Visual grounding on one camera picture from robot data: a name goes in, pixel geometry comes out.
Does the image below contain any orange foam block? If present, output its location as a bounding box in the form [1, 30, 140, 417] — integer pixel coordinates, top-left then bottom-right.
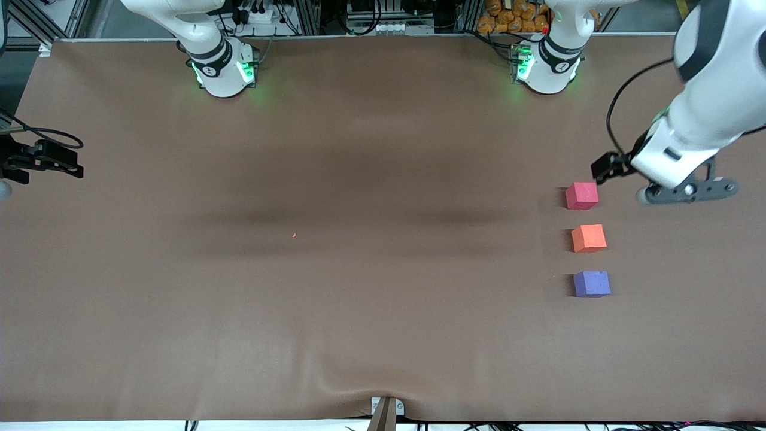
[570, 224, 607, 253]

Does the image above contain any red foam block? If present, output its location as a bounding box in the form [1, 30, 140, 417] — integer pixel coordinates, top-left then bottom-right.
[565, 182, 600, 211]

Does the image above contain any purple foam block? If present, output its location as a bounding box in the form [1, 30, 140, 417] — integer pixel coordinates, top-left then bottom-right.
[573, 271, 612, 298]

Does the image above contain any green-lit controller box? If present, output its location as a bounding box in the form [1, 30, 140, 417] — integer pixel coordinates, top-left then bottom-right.
[238, 45, 260, 86]
[510, 43, 534, 84]

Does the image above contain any pile of orange bags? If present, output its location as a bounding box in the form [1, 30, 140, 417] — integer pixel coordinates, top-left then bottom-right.
[477, 0, 549, 35]

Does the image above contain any white power strip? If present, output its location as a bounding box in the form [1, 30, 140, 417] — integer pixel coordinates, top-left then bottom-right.
[238, 5, 282, 26]

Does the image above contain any grey table clamp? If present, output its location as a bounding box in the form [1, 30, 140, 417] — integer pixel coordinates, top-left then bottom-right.
[370, 396, 405, 431]

